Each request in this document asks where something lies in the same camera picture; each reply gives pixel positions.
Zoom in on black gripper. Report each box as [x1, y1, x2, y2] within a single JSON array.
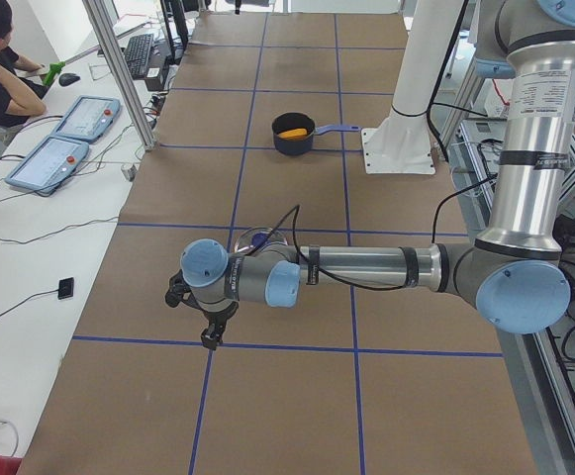
[[164, 274, 239, 350]]

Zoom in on glass pot lid blue knob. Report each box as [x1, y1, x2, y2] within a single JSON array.
[[234, 228, 288, 255]]

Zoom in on yellow toy corn cob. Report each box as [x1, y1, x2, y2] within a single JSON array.
[[277, 128, 309, 141]]

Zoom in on black phone on table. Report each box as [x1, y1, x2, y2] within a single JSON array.
[[57, 277, 75, 300]]

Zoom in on dark blue saucepan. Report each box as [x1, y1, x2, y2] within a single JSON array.
[[271, 112, 361, 156]]

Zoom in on lower teach pendant tablet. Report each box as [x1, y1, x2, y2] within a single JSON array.
[[5, 136, 89, 196]]

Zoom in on teach pendant tablet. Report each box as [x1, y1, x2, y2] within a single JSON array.
[[52, 95, 121, 143], [5, 136, 89, 196]]

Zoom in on upper teach pendant tablet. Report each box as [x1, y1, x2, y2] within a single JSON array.
[[52, 95, 121, 143]]

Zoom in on black computer keyboard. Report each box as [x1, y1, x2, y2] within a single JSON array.
[[124, 34, 154, 79]]

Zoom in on black computer mouse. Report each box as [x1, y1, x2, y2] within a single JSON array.
[[58, 73, 80, 87]]

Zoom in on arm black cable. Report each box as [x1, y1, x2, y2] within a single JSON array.
[[244, 182, 501, 291]]

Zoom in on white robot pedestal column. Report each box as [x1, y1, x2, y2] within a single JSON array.
[[361, 0, 467, 175]]

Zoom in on green handled tool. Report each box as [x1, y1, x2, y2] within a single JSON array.
[[39, 44, 105, 86]]

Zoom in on aluminium frame post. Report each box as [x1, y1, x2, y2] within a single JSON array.
[[82, 0, 155, 151]]

